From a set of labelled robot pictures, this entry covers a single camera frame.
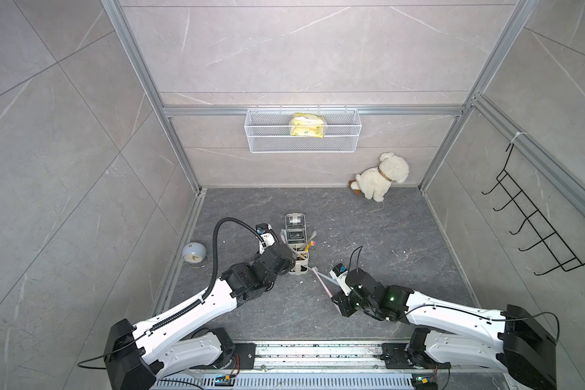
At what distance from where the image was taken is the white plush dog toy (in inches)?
41.7

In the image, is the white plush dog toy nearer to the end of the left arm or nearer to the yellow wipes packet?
the yellow wipes packet

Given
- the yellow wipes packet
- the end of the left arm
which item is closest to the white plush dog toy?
the yellow wipes packet
